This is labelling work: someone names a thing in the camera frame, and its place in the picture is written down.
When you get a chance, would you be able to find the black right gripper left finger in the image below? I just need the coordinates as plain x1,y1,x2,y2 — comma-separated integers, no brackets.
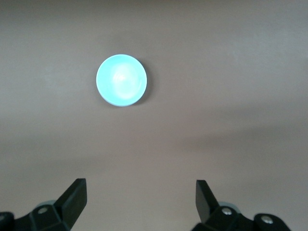
0,178,88,231

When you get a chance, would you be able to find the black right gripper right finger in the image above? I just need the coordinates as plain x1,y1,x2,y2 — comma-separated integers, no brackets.
192,180,289,231

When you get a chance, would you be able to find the blue bowl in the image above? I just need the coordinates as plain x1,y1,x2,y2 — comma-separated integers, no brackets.
95,54,148,107

